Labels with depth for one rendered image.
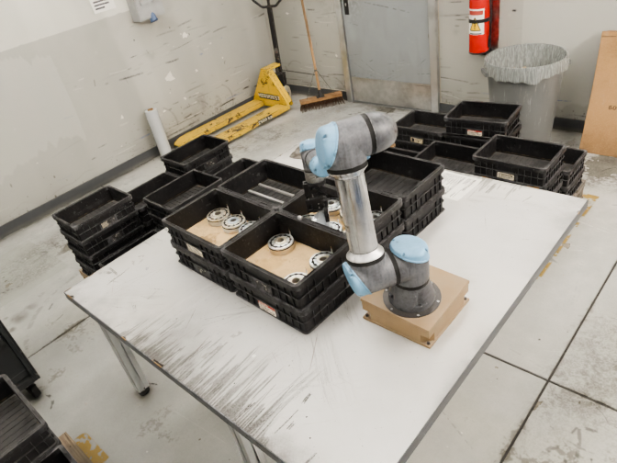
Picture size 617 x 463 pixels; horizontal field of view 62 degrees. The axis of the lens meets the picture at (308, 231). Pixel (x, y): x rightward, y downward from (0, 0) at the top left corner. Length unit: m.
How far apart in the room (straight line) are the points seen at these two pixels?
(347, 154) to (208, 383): 0.87
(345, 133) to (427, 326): 0.66
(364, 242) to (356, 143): 0.30
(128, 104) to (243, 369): 3.77
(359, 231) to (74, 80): 3.79
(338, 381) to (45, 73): 3.83
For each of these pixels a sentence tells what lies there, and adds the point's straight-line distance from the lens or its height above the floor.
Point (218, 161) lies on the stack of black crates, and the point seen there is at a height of 0.49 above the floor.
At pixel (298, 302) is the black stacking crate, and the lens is 1.69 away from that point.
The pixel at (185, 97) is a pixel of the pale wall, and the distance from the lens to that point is 5.50.
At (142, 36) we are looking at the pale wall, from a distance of 5.23.
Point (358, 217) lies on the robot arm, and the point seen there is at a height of 1.17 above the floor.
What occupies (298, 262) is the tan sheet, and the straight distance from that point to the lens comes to 1.89.
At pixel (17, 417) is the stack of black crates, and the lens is 2.35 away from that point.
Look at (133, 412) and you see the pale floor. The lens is 2.78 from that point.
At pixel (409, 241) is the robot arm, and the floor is 1.02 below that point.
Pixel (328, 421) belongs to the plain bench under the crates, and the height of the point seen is 0.70.
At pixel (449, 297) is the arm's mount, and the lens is 1.74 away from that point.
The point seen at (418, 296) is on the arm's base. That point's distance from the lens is 1.66.
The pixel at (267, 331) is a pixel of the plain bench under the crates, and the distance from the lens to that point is 1.84.
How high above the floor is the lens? 1.96
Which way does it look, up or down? 34 degrees down
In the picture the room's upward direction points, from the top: 12 degrees counter-clockwise
